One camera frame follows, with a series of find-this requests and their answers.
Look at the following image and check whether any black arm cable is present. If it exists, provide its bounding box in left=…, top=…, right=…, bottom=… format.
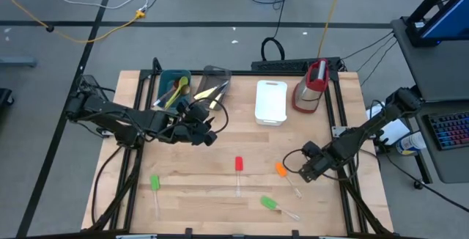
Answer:
left=281, top=148, right=307, bottom=174
left=190, top=98, right=229, bottom=136

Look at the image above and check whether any white bottle with label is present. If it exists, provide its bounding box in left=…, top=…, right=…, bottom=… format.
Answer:
left=395, top=131, right=428, bottom=156

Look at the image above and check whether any thin black desk cable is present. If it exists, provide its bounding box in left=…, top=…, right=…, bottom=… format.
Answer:
left=361, top=40, right=399, bottom=87
left=340, top=32, right=396, bottom=61

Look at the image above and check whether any teal plastic bin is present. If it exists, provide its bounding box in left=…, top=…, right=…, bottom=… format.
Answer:
left=157, top=69, right=193, bottom=114

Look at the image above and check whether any gold metal spoon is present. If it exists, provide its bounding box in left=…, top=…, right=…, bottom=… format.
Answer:
left=169, top=84, right=192, bottom=111

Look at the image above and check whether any backlit black keyboard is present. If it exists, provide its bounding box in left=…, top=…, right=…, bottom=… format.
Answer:
left=426, top=111, right=469, bottom=152

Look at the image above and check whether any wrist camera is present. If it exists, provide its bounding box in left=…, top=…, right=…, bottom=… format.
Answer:
left=186, top=103, right=210, bottom=123
left=301, top=140, right=323, bottom=158

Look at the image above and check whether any low grey desk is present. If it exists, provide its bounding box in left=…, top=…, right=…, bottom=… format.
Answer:
left=410, top=101, right=469, bottom=185

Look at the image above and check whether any black aluminium table frame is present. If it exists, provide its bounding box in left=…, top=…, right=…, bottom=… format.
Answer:
left=87, top=57, right=395, bottom=239

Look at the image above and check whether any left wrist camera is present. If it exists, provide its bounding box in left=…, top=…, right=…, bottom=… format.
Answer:
left=186, top=103, right=210, bottom=123

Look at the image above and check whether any black floor object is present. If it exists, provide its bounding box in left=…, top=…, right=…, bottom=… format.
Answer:
left=0, top=87, right=15, bottom=107

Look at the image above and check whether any grey translucent plastic bin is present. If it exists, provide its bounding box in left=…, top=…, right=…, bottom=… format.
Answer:
left=193, top=65, right=233, bottom=112

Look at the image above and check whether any grey standing desk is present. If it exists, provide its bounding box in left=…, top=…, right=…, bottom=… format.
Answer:
left=390, top=15, right=469, bottom=103

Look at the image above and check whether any red spatula clear handle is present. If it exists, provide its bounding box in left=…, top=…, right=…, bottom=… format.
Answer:
left=234, top=155, right=245, bottom=199

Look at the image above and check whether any monitor with blue screen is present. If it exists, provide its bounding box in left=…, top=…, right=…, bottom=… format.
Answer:
left=419, top=0, right=469, bottom=43

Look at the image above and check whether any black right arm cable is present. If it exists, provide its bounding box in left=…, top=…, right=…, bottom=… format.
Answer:
left=281, top=148, right=307, bottom=174

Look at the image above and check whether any lime green silicone spoon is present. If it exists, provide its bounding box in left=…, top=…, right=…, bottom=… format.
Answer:
left=164, top=76, right=190, bottom=111

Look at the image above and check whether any dark grey spoon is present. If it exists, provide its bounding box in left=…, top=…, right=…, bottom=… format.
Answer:
left=152, top=87, right=177, bottom=108

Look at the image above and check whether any black hanging cable with coil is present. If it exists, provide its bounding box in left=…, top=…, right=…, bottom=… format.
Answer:
left=260, top=0, right=293, bottom=62

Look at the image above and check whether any green spatula clear handle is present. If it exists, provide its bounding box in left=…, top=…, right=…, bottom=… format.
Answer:
left=260, top=196, right=302, bottom=222
left=150, top=174, right=163, bottom=221

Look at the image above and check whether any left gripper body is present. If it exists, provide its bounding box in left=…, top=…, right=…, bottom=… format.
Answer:
left=171, top=102, right=219, bottom=147

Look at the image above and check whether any yellow floor cable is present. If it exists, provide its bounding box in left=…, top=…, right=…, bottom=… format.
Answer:
left=0, top=0, right=147, bottom=44

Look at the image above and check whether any black vented box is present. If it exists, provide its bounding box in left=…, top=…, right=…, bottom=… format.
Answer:
left=251, top=56, right=342, bottom=73

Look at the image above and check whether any yellow hanging cable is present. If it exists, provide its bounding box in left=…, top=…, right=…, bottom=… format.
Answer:
left=316, top=0, right=347, bottom=59

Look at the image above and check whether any black wire mesh basket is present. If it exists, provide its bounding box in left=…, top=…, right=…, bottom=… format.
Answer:
left=78, top=73, right=108, bottom=99

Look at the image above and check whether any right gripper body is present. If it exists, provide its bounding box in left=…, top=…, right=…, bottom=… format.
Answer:
left=306, top=153, right=333, bottom=174

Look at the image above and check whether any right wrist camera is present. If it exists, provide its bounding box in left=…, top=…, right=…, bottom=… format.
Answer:
left=301, top=140, right=323, bottom=158

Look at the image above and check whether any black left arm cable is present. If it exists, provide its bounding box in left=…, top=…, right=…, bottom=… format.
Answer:
left=190, top=98, right=229, bottom=136

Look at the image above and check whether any white paper sheet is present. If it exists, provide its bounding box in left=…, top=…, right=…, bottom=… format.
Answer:
left=366, top=101, right=411, bottom=147

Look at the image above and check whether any metal box grater red handle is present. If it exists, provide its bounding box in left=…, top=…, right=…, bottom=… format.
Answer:
left=292, top=58, right=330, bottom=114

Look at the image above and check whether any white plastic bin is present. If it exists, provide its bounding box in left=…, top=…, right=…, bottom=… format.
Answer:
left=254, top=80, right=288, bottom=127

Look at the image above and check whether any grey cart foot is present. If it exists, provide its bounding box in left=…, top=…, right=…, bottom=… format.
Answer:
left=0, top=56, right=37, bottom=68

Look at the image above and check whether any orange spatula clear handle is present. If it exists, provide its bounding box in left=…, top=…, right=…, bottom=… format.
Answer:
left=275, top=162, right=303, bottom=199

